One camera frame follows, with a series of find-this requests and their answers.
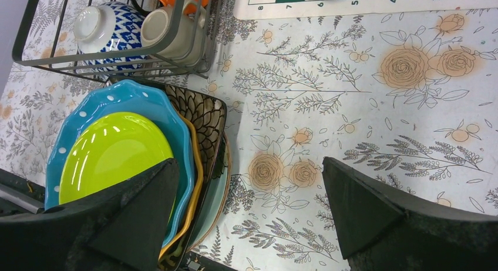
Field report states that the small beige ceramic cup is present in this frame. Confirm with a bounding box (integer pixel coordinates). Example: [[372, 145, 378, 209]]
[[140, 0, 208, 68]]

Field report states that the green white chessboard mat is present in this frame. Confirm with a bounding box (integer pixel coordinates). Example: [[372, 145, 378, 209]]
[[234, 0, 497, 20]]

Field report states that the black floral square plate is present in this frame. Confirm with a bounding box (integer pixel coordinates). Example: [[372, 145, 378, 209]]
[[105, 76, 228, 271]]

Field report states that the yellow polka dot plate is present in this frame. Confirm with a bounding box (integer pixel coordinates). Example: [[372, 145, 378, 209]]
[[157, 113, 204, 262]]

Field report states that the grey wire dish rack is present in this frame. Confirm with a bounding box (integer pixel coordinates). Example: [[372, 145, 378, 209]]
[[12, 0, 221, 82]]

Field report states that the mint green flower plate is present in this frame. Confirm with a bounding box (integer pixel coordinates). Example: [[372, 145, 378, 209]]
[[189, 135, 231, 250]]

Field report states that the blue white patterned bowl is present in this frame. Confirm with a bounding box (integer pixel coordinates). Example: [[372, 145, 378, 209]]
[[73, 1, 147, 78]]

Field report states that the blue polka dot plate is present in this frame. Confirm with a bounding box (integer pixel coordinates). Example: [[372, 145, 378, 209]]
[[45, 79, 196, 247]]

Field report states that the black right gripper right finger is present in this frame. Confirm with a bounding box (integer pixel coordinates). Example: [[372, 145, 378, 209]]
[[322, 157, 497, 270]]

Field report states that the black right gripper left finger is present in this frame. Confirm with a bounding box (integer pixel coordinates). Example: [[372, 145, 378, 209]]
[[1, 159, 180, 270]]

